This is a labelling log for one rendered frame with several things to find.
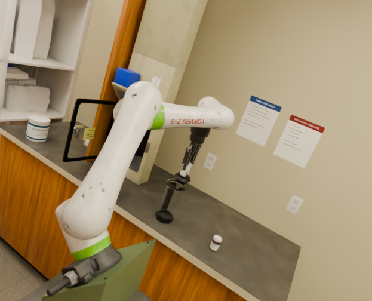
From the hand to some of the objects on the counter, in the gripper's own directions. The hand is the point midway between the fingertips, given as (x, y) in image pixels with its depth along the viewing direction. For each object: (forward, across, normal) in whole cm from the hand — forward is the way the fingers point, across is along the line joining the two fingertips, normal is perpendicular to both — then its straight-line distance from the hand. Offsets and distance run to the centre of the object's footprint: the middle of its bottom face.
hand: (186, 169), depth 155 cm
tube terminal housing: (+34, -26, -48) cm, 65 cm away
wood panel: (+35, -29, -71) cm, 84 cm away
